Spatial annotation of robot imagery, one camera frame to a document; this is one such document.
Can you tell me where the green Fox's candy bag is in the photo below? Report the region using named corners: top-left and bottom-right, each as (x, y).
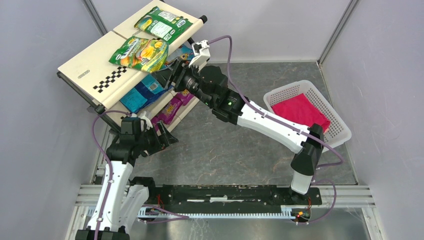
top-left (134, 6), bottom-right (193, 44)

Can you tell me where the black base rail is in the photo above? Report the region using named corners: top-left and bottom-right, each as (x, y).
top-left (146, 185), bottom-right (323, 214)

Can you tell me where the cream tiered shelf rack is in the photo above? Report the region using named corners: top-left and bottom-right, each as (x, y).
top-left (57, 0), bottom-right (208, 114)

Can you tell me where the dark blue fruit candy bag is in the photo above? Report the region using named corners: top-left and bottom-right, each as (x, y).
top-left (120, 74), bottom-right (172, 113)

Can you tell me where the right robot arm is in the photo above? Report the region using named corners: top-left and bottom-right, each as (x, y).
top-left (152, 59), bottom-right (324, 195)

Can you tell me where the purple cable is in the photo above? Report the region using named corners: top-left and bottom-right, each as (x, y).
top-left (206, 34), bottom-right (345, 226)
top-left (91, 110), bottom-right (132, 240)

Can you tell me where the small green white candy bag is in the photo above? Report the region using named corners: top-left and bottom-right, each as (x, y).
top-left (108, 36), bottom-right (169, 73)

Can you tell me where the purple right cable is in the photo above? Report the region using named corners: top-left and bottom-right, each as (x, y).
top-left (206, 34), bottom-right (345, 226)

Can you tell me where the white plastic basket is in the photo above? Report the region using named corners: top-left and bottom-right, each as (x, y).
top-left (263, 80), bottom-right (352, 148)

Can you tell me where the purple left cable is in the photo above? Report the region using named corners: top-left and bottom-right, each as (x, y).
top-left (91, 110), bottom-right (132, 240)

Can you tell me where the red cloth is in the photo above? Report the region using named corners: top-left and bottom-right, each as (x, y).
top-left (271, 93), bottom-right (331, 132)

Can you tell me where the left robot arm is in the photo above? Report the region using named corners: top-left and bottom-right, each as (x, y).
top-left (75, 117), bottom-right (178, 240)

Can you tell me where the purple grape candy bag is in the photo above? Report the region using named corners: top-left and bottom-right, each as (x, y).
top-left (150, 116), bottom-right (161, 134)
top-left (156, 98), bottom-right (183, 125)

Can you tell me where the purple candy bag on shelf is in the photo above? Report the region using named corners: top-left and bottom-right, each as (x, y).
top-left (175, 90), bottom-right (194, 106)

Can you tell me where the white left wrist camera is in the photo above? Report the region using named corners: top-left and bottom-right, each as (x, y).
top-left (130, 111), bottom-right (153, 131)

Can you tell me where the light blue Slendy bag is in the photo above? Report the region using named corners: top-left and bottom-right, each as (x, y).
top-left (161, 44), bottom-right (195, 69)

